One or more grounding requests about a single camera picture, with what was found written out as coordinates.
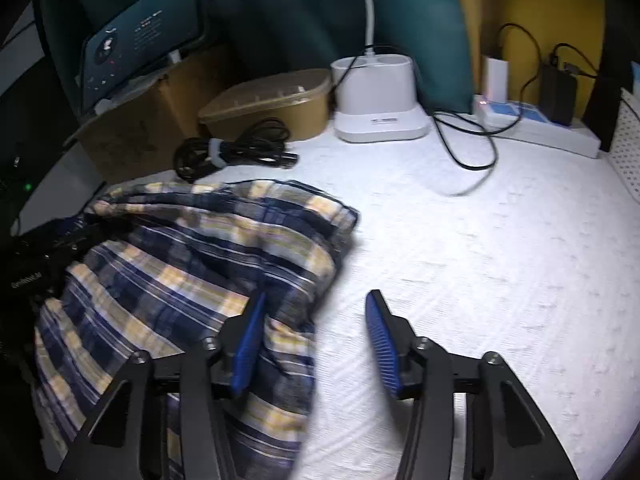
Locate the white desk lamp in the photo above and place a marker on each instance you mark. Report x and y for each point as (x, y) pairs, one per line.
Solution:
(380, 105)

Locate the black upright board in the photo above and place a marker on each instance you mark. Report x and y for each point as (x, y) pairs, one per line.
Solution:
(610, 35)

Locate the tan lidded container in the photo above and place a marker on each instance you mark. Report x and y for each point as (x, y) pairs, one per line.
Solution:
(270, 105)

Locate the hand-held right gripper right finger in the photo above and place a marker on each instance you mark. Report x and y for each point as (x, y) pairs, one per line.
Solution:
(382, 345)

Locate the plaid pants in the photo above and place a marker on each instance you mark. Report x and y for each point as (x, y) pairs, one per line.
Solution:
(190, 270)

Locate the green curtain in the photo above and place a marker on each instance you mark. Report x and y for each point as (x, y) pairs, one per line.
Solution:
(300, 5)

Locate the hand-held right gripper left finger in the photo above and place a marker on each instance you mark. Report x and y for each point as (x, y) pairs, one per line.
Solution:
(247, 340)

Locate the white perforated basket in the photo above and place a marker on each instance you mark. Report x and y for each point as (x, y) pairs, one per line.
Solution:
(627, 150)

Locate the black charger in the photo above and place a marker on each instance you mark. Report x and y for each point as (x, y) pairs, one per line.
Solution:
(557, 95)

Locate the white charger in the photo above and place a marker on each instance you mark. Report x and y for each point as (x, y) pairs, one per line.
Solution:
(496, 80)

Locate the cardboard box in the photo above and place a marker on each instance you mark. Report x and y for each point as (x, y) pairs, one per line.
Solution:
(150, 125)

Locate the tablet with lit screen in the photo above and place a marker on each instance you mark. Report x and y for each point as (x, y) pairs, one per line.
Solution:
(145, 30)

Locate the white power strip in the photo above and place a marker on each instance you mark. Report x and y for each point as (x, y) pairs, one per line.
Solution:
(545, 135)

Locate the blue face mask packs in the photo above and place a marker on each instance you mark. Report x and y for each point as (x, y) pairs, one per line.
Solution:
(636, 77)

